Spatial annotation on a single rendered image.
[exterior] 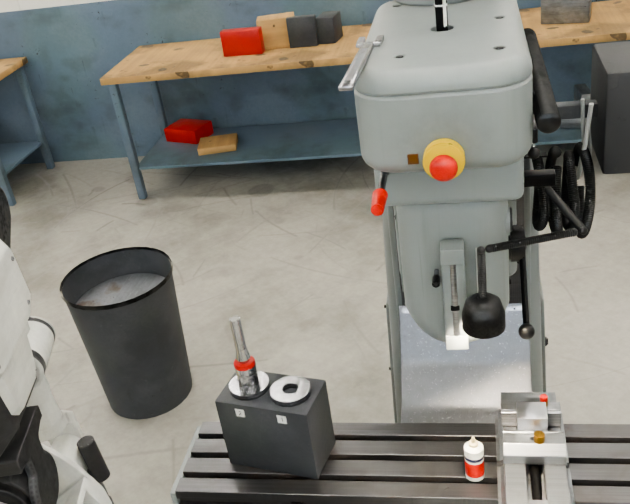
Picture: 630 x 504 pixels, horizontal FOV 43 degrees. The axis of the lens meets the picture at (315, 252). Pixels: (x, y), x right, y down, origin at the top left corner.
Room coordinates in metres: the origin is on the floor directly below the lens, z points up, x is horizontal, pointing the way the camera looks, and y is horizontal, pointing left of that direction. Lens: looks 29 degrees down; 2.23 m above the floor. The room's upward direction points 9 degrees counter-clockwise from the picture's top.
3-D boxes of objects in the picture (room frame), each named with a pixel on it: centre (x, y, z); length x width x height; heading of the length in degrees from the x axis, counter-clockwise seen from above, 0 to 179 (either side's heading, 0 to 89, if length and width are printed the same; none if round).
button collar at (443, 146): (1.06, -0.21, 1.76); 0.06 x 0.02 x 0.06; 77
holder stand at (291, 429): (1.38, 0.14, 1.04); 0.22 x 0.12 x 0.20; 65
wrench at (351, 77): (1.16, -0.11, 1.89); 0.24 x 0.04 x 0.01; 164
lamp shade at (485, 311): (1.09, -0.26, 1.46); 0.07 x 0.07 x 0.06
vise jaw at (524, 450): (1.19, -0.38, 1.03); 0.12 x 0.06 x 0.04; 76
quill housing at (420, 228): (1.28, -0.26, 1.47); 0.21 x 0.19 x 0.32; 77
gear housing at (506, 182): (1.32, -0.27, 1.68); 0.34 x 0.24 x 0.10; 167
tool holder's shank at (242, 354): (1.41, 0.19, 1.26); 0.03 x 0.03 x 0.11
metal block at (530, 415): (1.25, -0.39, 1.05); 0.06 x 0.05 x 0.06; 76
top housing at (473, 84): (1.29, -0.26, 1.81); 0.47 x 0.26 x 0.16; 167
